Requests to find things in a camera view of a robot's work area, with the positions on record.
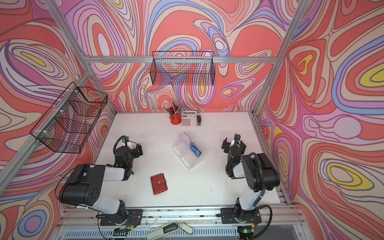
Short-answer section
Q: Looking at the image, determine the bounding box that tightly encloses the red leather card holder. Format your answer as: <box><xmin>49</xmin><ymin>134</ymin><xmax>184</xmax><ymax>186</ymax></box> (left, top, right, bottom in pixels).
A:
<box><xmin>151</xmin><ymin>173</ymin><xmax>168</xmax><ymax>195</ymax></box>

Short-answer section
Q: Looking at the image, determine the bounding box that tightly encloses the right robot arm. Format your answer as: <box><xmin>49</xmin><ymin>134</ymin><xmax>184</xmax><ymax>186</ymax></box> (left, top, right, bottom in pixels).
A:
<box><xmin>218</xmin><ymin>134</ymin><xmax>281</xmax><ymax>225</ymax></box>

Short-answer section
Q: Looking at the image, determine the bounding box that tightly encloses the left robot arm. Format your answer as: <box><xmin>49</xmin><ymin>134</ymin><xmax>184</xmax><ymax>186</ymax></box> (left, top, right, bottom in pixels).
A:
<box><xmin>57</xmin><ymin>136</ymin><xmax>143</xmax><ymax>229</ymax></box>

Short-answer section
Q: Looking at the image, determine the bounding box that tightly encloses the white VIP card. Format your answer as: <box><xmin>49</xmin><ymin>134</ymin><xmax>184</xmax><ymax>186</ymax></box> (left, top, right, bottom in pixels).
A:
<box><xmin>180</xmin><ymin>132</ymin><xmax>192</xmax><ymax>146</ymax></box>

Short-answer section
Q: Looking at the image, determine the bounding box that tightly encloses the black stapler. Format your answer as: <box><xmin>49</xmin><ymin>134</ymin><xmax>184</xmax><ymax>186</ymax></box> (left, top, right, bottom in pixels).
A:
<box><xmin>197</xmin><ymin>112</ymin><xmax>202</xmax><ymax>127</ymax></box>

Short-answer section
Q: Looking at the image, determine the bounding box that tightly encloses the white pink calculator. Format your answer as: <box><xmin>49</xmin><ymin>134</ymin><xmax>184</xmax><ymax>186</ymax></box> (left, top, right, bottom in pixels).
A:
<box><xmin>181</xmin><ymin>111</ymin><xmax>197</xmax><ymax>128</ymax></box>

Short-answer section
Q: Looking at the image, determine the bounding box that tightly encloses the red pen cup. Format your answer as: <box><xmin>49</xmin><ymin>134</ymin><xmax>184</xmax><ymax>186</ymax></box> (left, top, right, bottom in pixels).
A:
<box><xmin>169</xmin><ymin>107</ymin><xmax>182</xmax><ymax>125</ymax></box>

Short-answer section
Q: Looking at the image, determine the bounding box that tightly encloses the grey handheld device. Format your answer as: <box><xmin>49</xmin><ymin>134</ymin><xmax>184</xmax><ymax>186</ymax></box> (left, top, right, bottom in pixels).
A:
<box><xmin>147</xmin><ymin>223</ymin><xmax>194</xmax><ymax>240</ymax></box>

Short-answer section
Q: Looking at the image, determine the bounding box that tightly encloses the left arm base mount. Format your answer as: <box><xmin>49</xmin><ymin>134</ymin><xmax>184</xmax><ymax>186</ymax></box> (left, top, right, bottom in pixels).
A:
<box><xmin>96</xmin><ymin>209</ymin><xmax>144</xmax><ymax>226</ymax></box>

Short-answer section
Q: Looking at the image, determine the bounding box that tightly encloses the left wire basket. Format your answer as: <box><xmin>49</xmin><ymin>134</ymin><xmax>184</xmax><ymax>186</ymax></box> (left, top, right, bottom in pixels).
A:
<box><xmin>30</xmin><ymin>82</ymin><xmax>108</xmax><ymax>154</ymax></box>

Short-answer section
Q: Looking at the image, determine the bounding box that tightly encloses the wire basket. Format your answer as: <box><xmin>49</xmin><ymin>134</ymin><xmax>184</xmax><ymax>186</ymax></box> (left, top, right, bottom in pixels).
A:
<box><xmin>30</xmin><ymin>82</ymin><xmax>108</xmax><ymax>154</ymax></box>
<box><xmin>150</xmin><ymin>51</ymin><xmax>216</xmax><ymax>86</ymax></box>

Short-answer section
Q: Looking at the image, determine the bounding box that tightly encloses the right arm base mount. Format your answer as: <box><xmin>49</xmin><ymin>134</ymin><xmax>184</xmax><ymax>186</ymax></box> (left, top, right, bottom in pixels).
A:
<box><xmin>216</xmin><ymin>207</ymin><xmax>262</xmax><ymax>225</ymax></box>

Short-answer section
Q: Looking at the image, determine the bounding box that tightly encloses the back wire basket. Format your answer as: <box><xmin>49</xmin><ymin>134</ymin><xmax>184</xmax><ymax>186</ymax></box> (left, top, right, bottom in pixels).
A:
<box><xmin>150</xmin><ymin>51</ymin><xmax>216</xmax><ymax>86</ymax></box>

